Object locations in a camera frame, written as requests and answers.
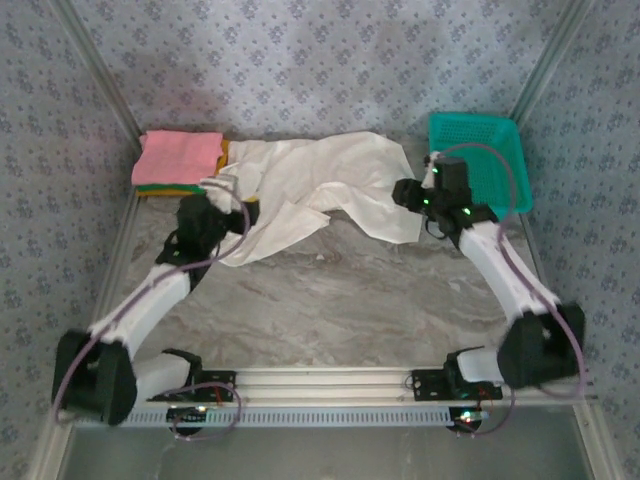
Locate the aluminium mounting rail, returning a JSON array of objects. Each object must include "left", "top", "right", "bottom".
[{"left": 144, "top": 367, "right": 596, "bottom": 402}]

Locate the grey slotted cable duct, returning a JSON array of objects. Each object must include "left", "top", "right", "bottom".
[{"left": 74, "top": 405, "right": 451, "bottom": 429}]

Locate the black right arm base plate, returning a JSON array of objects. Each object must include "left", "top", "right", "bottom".
[{"left": 410, "top": 368, "right": 504, "bottom": 403}]

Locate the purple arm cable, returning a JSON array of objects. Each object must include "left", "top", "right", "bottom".
[
  {"left": 429, "top": 142, "right": 589, "bottom": 439},
  {"left": 51, "top": 199, "right": 251, "bottom": 442}
]

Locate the teal plastic basket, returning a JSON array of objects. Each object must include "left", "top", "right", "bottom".
[{"left": 427, "top": 112, "right": 534, "bottom": 216}]

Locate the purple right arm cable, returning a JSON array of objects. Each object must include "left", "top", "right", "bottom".
[{"left": 429, "top": 142, "right": 589, "bottom": 439}]

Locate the stack of folded cloths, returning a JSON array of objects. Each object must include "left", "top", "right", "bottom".
[{"left": 135, "top": 139, "right": 232, "bottom": 199}]

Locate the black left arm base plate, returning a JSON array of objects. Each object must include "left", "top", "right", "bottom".
[{"left": 145, "top": 369, "right": 237, "bottom": 403}]

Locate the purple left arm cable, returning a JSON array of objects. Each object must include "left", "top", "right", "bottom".
[{"left": 51, "top": 199, "right": 251, "bottom": 442}]

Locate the pink folded t-shirt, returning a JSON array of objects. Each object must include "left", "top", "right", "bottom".
[{"left": 131, "top": 129, "right": 225, "bottom": 187}]

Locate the white t-shirt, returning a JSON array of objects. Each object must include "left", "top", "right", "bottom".
[{"left": 199, "top": 130, "right": 431, "bottom": 269}]

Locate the black controller board with LED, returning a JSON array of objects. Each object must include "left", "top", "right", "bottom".
[
  {"left": 447, "top": 407, "right": 490, "bottom": 434},
  {"left": 167, "top": 405, "right": 209, "bottom": 435}
]

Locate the green folded t-shirt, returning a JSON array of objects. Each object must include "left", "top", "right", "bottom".
[{"left": 135, "top": 182, "right": 207, "bottom": 196}]

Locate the aluminium frame post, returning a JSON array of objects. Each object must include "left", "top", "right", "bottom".
[
  {"left": 510, "top": 0, "right": 594, "bottom": 124},
  {"left": 52, "top": 0, "right": 144, "bottom": 139}
]

